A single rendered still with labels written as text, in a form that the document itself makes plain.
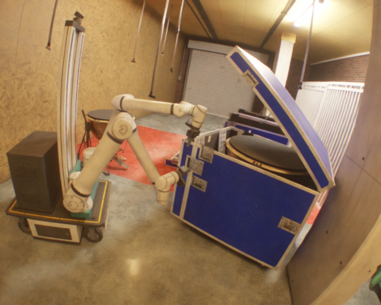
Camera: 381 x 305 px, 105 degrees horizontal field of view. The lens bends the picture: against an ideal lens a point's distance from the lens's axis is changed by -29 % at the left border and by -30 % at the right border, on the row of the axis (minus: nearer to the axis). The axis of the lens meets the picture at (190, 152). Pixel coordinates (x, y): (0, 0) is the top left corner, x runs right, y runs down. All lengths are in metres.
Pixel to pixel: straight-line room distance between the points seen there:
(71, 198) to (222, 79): 8.13
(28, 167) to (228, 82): 8.14
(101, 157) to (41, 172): 0.60
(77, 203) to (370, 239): 1.79
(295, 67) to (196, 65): 4.26
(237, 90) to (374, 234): 8.13
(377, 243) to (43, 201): 2.34
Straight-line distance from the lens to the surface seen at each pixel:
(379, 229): 1.37
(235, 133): 2.62
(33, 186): 1.78
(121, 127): 1.17
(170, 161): 3.37
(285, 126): 1.41
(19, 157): 1.71
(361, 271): 1.61
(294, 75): 9.35
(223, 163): 1.60
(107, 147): 1.23
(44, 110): 3.32
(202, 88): 9.00
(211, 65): 8.98
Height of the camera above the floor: 1.48
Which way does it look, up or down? 21 degrees down
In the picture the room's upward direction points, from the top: 11 degrees clockwise
